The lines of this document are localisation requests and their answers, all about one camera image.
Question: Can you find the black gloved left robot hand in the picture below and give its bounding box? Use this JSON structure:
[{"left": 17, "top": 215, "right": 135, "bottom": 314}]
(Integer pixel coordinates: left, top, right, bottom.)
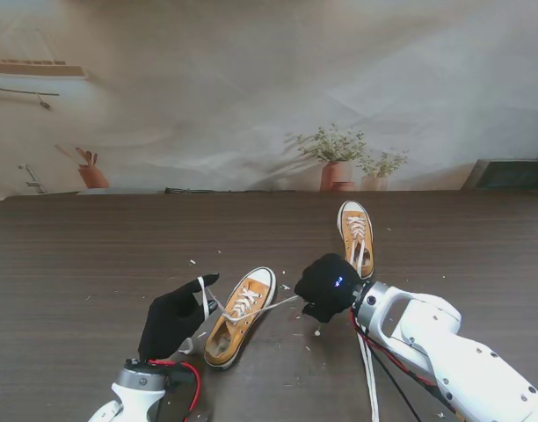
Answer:
[{"left": 138, "top": 273, "right": 221, "bottom": 361}]

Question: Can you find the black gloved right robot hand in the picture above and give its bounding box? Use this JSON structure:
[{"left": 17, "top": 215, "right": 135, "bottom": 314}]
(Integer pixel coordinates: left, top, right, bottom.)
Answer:
[{"left": 294, "top": 253, "right": 363, "bottom": 324}]

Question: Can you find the yellow canvas sneaker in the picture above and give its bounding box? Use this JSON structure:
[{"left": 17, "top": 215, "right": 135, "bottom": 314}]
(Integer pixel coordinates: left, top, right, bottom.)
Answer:
[
  {"left": 204, "top": 266, "right": 278, "bottom": 369},
  {"left": 337, "top": 200, "right": 375, "bottom": 281}
]

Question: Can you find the white shoelace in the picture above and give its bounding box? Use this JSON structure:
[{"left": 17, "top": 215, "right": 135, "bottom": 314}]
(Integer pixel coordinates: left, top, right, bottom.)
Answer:
[
  {"left": 179, "top": 276, "right": 302, "bottom": 355},
  {"left": 342, "top": 215, "right": 380, "bottom": 422}
]

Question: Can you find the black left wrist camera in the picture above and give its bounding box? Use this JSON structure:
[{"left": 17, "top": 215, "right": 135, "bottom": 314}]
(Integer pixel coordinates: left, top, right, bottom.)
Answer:
[{"left": 165, "top": 364, "right": 195, "bottom": 393}]

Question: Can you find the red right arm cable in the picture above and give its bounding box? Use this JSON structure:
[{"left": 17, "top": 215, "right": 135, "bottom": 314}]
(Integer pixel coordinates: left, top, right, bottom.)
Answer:
[{"left": 351, "top": 314, "right": 455, "bottom": 412}]

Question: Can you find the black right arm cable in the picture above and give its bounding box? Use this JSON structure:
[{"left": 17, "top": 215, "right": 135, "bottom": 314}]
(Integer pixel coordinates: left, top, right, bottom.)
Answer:
[{"left": 359, "top": 329, "right": 422, "bottom": 422}]

